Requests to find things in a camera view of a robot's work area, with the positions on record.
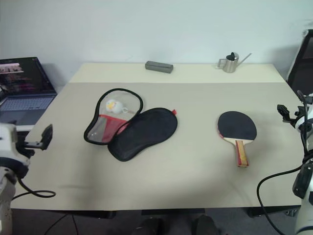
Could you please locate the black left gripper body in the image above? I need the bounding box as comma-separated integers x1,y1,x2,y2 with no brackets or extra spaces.
16,139,36,159

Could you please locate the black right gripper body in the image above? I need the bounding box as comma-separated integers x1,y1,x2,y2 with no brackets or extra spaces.
290,107,306,123

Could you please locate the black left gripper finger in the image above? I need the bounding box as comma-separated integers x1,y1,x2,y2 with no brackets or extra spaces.
24,124,54,151

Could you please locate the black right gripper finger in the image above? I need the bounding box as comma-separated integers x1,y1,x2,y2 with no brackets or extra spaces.
277,104,291,122

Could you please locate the black rubber table tennis paddle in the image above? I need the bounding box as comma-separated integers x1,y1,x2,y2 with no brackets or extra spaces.
216,111,258,168

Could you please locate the black red paddle case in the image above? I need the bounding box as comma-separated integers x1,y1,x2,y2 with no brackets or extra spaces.
83,88,179,163

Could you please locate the dark grey rectangular block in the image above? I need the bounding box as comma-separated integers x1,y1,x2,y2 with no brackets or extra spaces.
145,60,175,74

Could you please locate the white side table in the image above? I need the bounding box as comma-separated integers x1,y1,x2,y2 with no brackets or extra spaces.
15,124,37,132

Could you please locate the black office chair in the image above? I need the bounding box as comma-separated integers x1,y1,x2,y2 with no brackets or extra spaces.
286,30,313,97

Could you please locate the dark open laptop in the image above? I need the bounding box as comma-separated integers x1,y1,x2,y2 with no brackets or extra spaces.
0,56,58,126

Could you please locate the silver metal watering can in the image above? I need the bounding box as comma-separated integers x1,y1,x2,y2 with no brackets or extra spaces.
215,51,252,73

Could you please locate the dark rounded shape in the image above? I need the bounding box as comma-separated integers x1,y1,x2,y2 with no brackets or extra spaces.
192,214,220,235

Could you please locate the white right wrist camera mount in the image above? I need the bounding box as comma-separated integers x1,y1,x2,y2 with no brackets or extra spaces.
294,93,313,131

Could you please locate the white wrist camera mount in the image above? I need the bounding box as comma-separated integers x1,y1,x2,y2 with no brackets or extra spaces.
294,93,313,131
0,123,30,170

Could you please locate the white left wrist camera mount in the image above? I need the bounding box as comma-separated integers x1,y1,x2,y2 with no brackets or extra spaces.
0,123,30,170

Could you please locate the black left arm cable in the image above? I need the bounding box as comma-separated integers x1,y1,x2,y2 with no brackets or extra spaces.
11,177,57,200

